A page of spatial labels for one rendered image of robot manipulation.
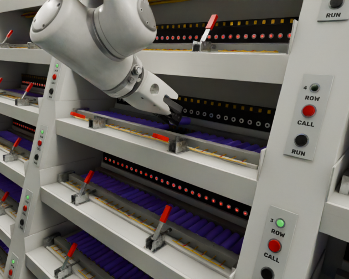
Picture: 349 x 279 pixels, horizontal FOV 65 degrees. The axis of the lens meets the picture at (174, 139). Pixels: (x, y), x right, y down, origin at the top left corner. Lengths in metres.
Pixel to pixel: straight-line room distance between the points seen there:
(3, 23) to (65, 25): 1.16
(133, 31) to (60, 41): 0.10
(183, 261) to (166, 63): 0.39
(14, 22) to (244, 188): 1.34
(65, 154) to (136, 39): 0.58
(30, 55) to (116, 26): 0.73
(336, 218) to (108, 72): 0.38
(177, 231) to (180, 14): 0.62
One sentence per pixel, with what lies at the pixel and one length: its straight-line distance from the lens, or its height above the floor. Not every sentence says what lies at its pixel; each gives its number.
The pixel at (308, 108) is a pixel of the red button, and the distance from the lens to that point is 0.44.
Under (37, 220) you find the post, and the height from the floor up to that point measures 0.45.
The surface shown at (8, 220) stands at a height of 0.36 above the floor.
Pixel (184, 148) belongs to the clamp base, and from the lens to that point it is 0.56.
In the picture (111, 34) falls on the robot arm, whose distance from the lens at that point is 0.39.
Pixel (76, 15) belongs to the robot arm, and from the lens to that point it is 0.41.
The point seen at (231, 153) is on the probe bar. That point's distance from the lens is 0.52.
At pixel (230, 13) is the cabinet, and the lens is 0.81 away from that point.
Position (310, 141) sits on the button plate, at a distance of 0.43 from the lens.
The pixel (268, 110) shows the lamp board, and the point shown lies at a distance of 0.63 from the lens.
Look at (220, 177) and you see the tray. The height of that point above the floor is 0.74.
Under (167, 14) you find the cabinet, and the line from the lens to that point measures 0.93.
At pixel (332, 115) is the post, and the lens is 0.44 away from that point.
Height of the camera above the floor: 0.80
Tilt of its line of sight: 2 degrees down
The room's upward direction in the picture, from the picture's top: 13 degrees clockwise
